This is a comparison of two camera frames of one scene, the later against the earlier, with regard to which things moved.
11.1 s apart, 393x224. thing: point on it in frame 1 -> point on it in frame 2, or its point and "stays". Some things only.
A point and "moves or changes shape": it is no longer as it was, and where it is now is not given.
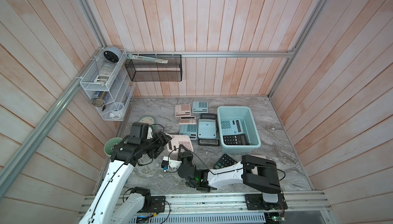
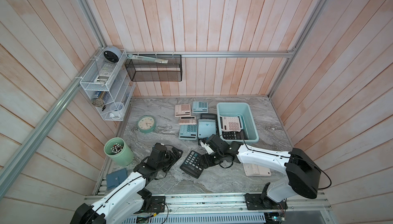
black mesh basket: (154, 67) stays
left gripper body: (155, 144) -> (169, 160)
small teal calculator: (200, 107) stays
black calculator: (224, 161) moves or changes shape
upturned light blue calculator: (206, 129) stays
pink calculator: (173, 146) -> (228, 124)
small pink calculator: (182, 110) stays
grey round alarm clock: (112, 54) stays
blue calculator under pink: (191, 130) stays
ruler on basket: (131, 57) stays
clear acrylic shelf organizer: (107, 83) stays
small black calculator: (235, 139) moves or changes shape
